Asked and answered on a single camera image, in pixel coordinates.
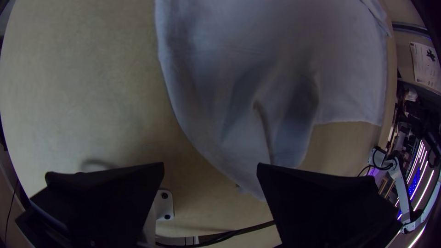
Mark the dark metal-edged partition post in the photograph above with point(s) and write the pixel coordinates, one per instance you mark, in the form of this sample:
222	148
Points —
410	29

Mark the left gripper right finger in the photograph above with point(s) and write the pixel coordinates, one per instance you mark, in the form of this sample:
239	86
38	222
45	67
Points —
327	210

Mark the light grey t-shirt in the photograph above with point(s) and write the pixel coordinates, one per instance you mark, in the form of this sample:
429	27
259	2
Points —
262	75

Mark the white printed wall poster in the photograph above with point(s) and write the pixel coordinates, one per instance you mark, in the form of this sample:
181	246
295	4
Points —
425	65

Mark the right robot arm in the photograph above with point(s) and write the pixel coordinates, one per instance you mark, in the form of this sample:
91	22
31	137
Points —
403	193

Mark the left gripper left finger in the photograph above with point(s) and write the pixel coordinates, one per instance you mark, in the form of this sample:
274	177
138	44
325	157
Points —
103	203

